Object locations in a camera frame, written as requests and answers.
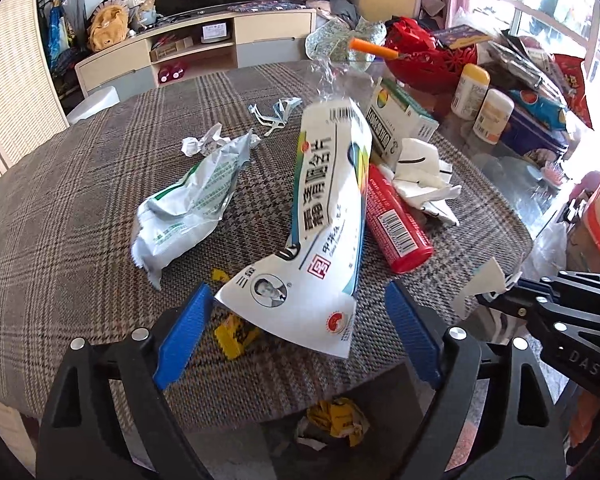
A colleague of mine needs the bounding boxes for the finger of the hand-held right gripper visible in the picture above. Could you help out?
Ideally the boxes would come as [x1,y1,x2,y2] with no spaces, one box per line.
[502,280,571,302]
[476,292,556,320]

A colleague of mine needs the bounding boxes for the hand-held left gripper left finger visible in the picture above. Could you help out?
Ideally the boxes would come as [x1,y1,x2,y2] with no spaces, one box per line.
[36,282,216,480]

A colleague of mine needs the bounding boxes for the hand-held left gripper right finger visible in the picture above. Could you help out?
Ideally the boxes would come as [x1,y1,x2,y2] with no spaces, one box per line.
[384,280,566,480]

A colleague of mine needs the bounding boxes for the white paper scrap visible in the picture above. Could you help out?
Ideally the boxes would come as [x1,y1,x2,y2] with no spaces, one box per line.
[452,257,508,319]

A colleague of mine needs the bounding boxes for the black trash bin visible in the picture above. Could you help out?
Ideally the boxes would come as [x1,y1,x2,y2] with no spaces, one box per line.
[260,360,426,480]

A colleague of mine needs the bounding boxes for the white printed snack bag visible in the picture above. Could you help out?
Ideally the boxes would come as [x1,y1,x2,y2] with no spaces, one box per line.
[215,100,373,359]

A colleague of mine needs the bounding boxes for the torn white wrapper strips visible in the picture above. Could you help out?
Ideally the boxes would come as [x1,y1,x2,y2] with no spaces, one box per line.
[247,96,303,137]

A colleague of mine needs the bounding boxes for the clear crinkled plastic bag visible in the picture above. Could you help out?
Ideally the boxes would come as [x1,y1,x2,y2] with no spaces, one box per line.
[305,17,388,103]

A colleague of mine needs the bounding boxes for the crumpled yellow wrapper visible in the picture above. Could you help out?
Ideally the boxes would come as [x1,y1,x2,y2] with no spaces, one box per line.
[215,312,262,360]

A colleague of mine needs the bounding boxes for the grey plaid tablecloth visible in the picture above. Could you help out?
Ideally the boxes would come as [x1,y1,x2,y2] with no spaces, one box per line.
[0,62,533,418]

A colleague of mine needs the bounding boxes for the yellow wrappers in bin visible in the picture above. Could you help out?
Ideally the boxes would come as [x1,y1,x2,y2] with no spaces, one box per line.
[295,397,371,453]

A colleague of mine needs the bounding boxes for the red tube package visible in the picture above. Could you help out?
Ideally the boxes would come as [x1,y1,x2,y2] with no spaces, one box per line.
[367,162,435,275]

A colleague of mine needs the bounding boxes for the pink hairbrush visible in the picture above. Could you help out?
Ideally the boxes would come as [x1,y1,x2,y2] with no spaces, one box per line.
[542,162,573,186]

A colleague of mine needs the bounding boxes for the white green foil bag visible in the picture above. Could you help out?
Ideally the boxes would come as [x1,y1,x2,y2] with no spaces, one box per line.
[131,130,261,291]

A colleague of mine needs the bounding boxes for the blue tin box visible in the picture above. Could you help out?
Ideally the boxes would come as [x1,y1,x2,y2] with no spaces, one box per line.
[500,102,571,161]

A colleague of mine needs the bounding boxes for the crumpled white tissue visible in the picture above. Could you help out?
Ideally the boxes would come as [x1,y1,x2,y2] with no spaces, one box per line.
[380,137,462,226]

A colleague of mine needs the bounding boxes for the white bottle yellow cap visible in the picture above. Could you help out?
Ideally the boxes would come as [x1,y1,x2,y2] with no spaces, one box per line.
[451,63,491,121]
[473,88,516,146]

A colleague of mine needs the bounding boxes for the blue snack bag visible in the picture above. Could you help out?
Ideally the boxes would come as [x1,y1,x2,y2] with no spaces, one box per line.
[510,89,568,133]

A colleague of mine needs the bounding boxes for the crumpled white paper ball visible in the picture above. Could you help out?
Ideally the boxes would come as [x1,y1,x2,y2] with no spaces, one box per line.
[181,124,231,157]

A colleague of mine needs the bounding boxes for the red gift bag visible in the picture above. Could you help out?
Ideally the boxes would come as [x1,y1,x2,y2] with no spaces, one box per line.
[552,52,593,128]

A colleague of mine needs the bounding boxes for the green white medicine box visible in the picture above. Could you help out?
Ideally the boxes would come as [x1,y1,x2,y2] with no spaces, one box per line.
[370,78,440,166]

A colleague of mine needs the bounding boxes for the red plastic basket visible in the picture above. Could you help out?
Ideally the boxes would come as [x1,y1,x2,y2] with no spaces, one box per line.
[384,16,481,95]

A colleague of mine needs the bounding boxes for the white plastic stool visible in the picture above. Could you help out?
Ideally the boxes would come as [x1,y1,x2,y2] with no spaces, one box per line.
[67,86,119,126]

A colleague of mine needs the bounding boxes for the dark blue flat box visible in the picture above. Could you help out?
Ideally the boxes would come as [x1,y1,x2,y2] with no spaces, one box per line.
[432,25,496,51]

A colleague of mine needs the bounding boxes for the orange pen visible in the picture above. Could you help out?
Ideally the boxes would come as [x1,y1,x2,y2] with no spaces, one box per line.
[349,37,400,59]

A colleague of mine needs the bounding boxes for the beige woven cabinet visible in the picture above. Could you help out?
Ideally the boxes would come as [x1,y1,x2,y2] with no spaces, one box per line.
[0,0,71,201]

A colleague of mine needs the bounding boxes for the beige tv stand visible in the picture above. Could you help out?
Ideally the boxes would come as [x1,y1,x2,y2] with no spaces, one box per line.
[75,2,317,93]

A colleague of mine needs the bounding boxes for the yellow plush toy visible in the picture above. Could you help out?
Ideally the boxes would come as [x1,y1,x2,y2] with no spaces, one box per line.
[88,4,130,52]

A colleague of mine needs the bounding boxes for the blue hanging bag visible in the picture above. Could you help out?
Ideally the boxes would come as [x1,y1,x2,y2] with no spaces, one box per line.
[47,5,72,71]

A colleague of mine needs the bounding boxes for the grey clothes pile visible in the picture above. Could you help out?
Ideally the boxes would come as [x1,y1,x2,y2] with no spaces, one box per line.
[307,0,361,28]

